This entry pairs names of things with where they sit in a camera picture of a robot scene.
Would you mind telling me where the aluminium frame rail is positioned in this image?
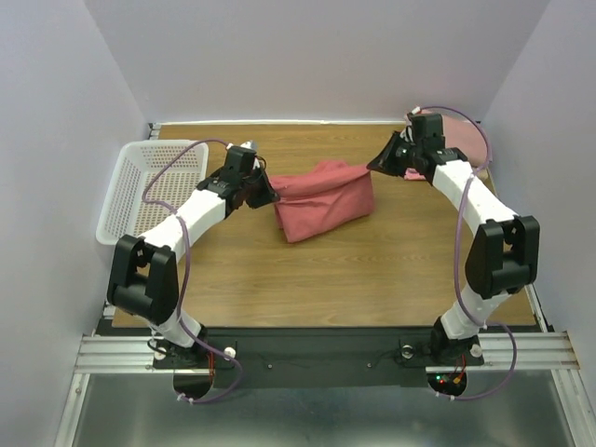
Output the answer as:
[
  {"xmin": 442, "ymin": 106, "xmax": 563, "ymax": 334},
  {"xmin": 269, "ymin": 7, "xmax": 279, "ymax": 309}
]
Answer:
[{"xmin": 55, "ymin": 330, "xmax": 595, "ymax": 446}]

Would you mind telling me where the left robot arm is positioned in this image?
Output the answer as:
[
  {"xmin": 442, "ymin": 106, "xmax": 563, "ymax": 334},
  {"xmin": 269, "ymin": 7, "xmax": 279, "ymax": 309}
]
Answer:
[{"xmin": 107, "ymin": 142, "xmax": 278, "ymax": 367}]

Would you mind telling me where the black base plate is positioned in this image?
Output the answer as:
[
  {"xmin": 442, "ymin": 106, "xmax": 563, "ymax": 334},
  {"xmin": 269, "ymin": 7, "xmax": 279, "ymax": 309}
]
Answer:
[{"xmin": 148, "ymin": 327, "xmax": 483, "ymax": 391}]

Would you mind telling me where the folded tan shirt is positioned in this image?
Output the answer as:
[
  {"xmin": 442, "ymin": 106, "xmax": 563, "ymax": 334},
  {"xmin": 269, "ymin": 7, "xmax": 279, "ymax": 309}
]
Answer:
[{"xmin": 473, "ymin": 167, "xmax": 490, "ymax": 183}]

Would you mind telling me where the white perforated plastic basket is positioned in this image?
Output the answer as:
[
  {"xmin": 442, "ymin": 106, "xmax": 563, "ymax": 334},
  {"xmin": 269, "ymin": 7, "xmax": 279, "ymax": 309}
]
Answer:
[{"xmin": 96, "ymin": 140, "xmax": 209, "ymax": 246}]

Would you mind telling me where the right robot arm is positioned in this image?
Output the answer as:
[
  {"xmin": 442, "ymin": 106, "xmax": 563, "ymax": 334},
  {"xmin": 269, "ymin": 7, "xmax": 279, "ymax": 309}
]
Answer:
[{"xmin": 367, "ymin": 106, "xmax": 540, "ymax": 363}]

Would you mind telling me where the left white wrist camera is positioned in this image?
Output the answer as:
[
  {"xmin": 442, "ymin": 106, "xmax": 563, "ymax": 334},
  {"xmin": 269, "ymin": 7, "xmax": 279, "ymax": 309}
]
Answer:
[{"xmin": 226, "ymin": 141, "xmax": 258, "ymax": 152}]

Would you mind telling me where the red t-shirt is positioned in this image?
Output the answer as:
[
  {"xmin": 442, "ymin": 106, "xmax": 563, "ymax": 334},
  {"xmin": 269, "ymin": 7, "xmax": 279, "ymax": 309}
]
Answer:
[{"xmin": 270, "ymin": 160, "xmax": 375, "ymax": 243}]

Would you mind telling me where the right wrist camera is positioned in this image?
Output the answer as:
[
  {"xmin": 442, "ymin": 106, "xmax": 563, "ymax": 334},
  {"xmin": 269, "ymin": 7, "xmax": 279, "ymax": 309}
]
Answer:
[{"xmin": 400, "ymin": 106, "xmax": 423, "ymax": 143}]

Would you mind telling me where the folded dusty pink shirt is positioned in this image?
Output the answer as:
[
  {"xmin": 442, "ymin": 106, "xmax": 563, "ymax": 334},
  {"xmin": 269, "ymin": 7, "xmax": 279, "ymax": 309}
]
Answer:
[{"xmin": 441, "ymin": 115, "xmax": 488, "ymax": 168}]

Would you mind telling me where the folded bright pink shirt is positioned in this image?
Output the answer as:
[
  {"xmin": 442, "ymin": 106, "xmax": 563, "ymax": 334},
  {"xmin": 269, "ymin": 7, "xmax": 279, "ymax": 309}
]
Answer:
[{"xmin": 404, "ymin": 169, "xmax": 426, "ymax": 181}]

